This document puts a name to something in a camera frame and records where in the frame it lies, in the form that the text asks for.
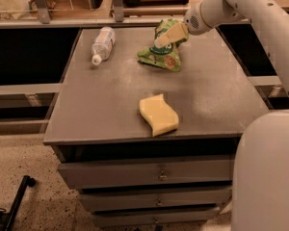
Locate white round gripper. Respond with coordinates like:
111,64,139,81
154,0,244,48

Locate green rice chip bag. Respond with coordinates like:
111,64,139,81
137,18,188,72

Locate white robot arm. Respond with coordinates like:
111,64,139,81
182,0,289,231

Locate yellow wavy sponge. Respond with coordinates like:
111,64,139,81
139,94,179,137

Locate grey metal railing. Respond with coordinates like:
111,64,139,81
0,0,235,30

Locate clear plastic water bottle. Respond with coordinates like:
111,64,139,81
92,27,116,65

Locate grey drawer cabinet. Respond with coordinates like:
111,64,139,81
44,27,268,227

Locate top grey drawer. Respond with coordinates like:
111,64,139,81
58,155,234,189

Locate grey drawer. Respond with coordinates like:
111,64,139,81
93,207,220,227
58,155,234,189
79,186,231,212

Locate middle grey drawer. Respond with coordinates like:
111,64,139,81
79,186,231,212

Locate bottom grey drawer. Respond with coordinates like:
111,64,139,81
93,207,220,227

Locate black stand leg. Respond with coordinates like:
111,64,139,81
1,175,36,231

